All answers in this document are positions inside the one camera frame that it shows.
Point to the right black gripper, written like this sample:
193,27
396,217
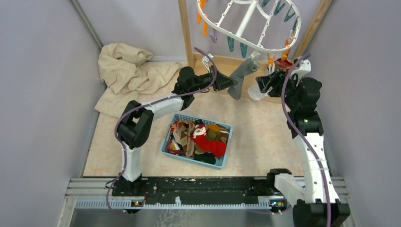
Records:
274,80

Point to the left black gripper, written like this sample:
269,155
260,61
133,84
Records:
222,82

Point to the white sock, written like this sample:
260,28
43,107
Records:
254,91

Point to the grey sock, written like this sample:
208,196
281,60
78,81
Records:
246,68

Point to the red santa sock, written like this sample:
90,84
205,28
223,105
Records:
215,147

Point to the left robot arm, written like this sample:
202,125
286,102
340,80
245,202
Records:
133,128

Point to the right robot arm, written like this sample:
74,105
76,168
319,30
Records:
315,203

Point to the wooden hanger stand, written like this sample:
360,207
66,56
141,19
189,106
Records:
230,63

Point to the pile of socks in basket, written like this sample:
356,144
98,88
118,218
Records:
188,141

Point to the white oval clip hanger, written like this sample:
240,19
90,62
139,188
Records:
268,26

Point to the blue plastic basket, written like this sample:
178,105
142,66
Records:
169,150

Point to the beige crumpled cloth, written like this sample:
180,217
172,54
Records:
128,73

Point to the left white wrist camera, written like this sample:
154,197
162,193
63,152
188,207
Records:
207,63

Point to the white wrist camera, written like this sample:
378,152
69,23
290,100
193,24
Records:
302,68
207,63

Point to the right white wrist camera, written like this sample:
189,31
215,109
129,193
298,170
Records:
302,68

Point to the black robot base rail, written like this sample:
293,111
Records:
199,190

